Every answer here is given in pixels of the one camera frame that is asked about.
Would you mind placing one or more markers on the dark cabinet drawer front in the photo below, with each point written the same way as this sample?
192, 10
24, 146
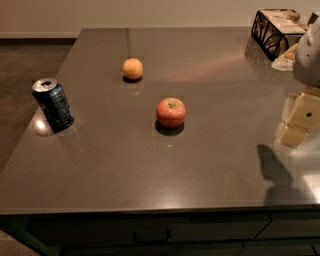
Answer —
134, 230

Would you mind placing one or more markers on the stack of paper napkins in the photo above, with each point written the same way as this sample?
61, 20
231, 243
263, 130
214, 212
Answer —
286, 21

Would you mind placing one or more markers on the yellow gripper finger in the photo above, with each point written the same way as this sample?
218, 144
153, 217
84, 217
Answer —
301, 115

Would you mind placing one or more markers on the red apple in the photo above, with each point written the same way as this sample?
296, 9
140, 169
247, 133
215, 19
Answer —
170, 112

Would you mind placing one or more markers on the orange fruit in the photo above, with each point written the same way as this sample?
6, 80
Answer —
132, 68

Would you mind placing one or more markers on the black drawer handle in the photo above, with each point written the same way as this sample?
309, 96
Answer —
151, 236

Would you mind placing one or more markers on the blue soda can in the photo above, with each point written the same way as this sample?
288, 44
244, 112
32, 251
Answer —
52, 100

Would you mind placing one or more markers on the black wire napkin holder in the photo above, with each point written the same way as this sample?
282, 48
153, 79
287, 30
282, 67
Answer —
273, 42

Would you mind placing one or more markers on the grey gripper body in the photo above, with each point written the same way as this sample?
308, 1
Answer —
308, 63

